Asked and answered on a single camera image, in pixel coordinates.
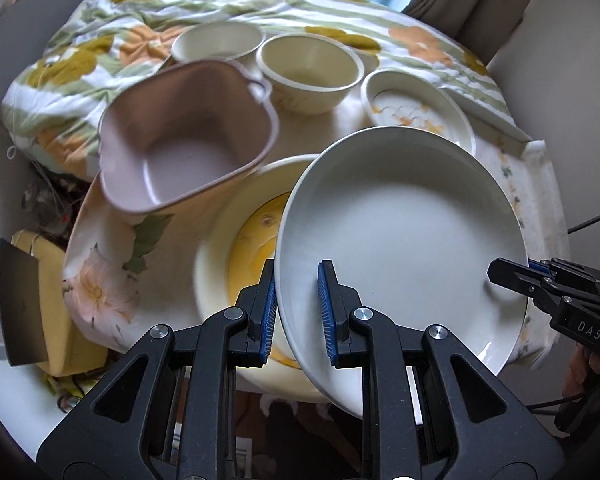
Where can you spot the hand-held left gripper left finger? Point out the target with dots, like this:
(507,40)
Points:
(267,312)

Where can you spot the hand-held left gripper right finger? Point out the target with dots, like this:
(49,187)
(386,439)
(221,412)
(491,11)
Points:
(326,312)

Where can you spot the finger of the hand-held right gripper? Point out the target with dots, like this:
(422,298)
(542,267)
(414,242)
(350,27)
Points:
(542,266)
(512,275)

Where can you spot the large cream plate yellow pattern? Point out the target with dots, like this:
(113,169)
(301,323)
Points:
(220,270)

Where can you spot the plain white plate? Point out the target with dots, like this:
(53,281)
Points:
(405,240)

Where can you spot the pink heart-shaped bowl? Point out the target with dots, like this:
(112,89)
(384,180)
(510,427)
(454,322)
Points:
(180,160)

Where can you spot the small floral plate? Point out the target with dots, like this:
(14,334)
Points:
(410,110)

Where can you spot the cream bowl with floral outside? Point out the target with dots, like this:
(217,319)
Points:
(310,70)

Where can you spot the plain cream bowl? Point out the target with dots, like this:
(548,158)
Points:
(215,40)

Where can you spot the person's right hand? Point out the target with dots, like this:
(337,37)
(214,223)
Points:
(582,370)

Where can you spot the white floral tablecloth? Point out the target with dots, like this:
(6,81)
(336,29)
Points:
(110,270)

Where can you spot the yellow box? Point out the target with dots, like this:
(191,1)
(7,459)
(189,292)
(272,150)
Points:
(75,320)

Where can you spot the dark metal plate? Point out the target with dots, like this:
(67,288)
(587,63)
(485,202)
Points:
(22,310)

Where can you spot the brown curtain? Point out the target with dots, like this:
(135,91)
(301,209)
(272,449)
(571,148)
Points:
(460,5)

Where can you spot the floral blanket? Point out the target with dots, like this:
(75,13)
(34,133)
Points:
(105,35)

